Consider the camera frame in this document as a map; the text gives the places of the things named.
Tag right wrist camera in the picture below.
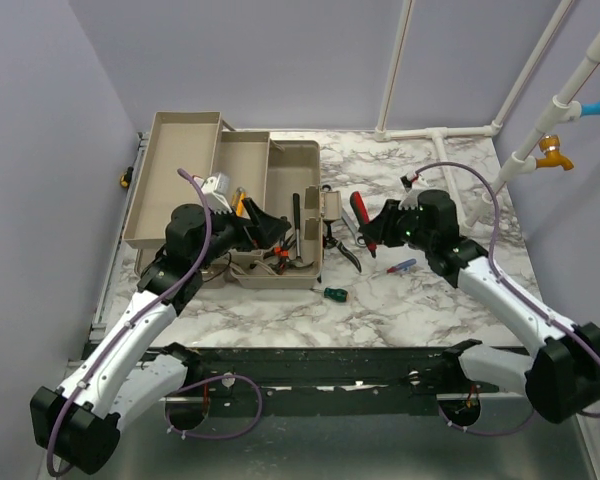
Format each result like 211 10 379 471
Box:
399 172 431 210

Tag aluminium frame rail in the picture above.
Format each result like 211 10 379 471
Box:
87 132 150 343

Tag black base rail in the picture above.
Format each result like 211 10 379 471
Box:
82 342 564 419

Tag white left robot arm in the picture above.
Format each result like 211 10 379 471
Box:
30 198 291 477

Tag green stubby screwdriver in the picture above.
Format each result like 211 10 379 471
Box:
314 287 349 303

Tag yellow black knob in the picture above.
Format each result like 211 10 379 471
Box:
119 166 134 189

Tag silver ratchet wrench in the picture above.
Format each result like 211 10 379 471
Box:
341 208 366 247

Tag beige plastic tool box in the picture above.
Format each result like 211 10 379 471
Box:
123 112 341 289

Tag black pruning shears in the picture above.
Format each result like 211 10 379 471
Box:
323 221 362 273

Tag blue red tester screwdriver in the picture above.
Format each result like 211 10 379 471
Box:
386 258 417 273

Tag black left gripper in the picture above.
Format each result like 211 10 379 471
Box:
194 197 291 271

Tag orange brass tap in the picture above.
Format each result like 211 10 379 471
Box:
536 134 574 171

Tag red black utility tool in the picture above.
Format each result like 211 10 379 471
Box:
349 191 377 258

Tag yellow utility knife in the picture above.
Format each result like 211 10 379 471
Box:
231 187 246 217

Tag orange black pliers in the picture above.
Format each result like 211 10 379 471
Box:
263 234 296 275

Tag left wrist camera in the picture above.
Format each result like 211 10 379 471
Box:
200 172 232 214

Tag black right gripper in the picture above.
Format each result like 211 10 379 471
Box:
361 199 434 252

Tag large black-handled claw hammer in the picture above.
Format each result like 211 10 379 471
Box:
290 193 302 268

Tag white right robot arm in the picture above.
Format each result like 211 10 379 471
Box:
360 190 600 424

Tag white pvc pipe frame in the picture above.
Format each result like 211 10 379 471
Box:
372 0 600 241

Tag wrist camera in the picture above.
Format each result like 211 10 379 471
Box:
200 172 232 214
399 172 431 210

